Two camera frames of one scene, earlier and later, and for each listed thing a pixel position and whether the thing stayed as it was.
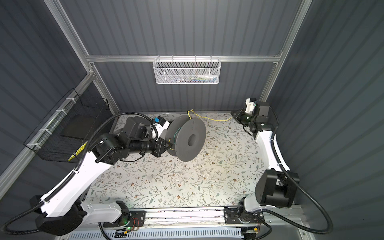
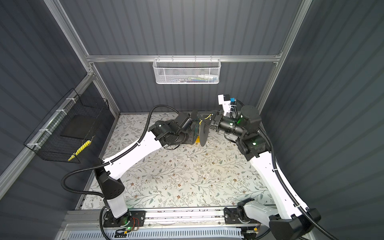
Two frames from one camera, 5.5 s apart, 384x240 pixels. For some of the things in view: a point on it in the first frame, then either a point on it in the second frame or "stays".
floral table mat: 224,175 stays
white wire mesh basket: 186,71 stays
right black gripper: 241,113 → 213,116
